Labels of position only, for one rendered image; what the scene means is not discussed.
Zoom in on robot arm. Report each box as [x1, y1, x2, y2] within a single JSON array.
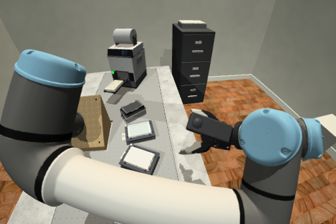
[[0, 49, 323, 224]]

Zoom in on grey cylinder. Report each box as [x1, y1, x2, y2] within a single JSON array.
[[113, 29, 137, 44]]

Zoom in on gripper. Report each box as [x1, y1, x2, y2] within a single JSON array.
[[179, 109, 242, 155]]

